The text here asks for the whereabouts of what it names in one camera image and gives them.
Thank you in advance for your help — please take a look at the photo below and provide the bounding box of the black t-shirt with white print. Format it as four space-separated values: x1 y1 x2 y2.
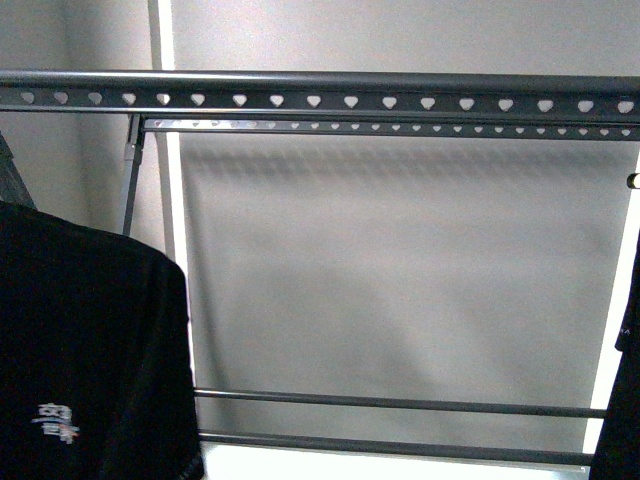
1 203 205 479

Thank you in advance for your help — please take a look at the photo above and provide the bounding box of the upper grey horizontal rack rod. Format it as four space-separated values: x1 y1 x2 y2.
194 388 607 419

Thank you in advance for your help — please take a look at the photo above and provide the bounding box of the grey horizontal rack rod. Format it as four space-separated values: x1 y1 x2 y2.
194 388 607 419
199 430 594 467

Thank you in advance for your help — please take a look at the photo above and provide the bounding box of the lower grey horizontal rack rod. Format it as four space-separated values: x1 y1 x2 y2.
199 430 594 467

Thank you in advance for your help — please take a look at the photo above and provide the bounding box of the black t-shirt with sleeve text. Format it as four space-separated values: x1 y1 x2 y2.
589 258 639 480

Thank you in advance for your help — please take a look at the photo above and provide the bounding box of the grey perforated front rack rail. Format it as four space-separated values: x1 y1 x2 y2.
1 70 639 124

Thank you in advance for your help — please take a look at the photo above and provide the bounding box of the grey perforated rack rail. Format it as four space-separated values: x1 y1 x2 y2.
144 119 639 142
1 70 639 124

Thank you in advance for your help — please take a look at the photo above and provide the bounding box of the grey rack side leg frame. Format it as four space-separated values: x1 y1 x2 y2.
118 114 145 236

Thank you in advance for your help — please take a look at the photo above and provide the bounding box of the grey perforated rear rack rail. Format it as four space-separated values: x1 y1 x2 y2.
144 119 639 142

